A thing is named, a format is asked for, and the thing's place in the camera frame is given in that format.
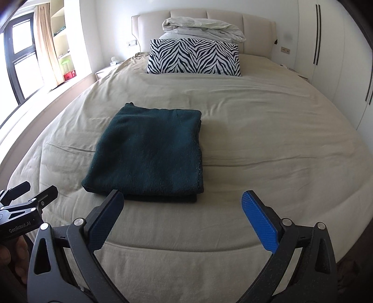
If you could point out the black framed window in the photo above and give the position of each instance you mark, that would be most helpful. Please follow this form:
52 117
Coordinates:
21 57

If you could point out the dark teal knit sweater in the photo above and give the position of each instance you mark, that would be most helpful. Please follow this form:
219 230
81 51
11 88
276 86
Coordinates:
149 155

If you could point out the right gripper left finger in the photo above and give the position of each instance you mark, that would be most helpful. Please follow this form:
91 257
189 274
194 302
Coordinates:
101 220

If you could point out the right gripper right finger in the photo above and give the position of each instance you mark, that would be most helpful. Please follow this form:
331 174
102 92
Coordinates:
263 220

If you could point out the green container on shelf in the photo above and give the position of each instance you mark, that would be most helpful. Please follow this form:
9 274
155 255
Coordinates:
66 65

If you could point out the red box on shelf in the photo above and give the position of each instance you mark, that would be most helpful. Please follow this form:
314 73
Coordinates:
69 75

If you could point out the zebra print pillow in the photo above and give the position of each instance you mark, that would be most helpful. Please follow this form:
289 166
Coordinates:
191 55

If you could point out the person's left hand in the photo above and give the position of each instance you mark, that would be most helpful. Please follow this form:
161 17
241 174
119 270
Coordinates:
19 255

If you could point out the white wardrobe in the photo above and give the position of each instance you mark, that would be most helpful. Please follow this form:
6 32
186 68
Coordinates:
336 58

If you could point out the beige padded headboard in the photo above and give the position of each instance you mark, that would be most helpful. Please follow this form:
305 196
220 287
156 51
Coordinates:
254 35

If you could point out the wall power socket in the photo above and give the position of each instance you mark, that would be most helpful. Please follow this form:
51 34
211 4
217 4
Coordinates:
285 50

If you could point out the beige curtain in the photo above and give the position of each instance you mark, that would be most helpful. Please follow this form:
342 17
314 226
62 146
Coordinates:
46 54

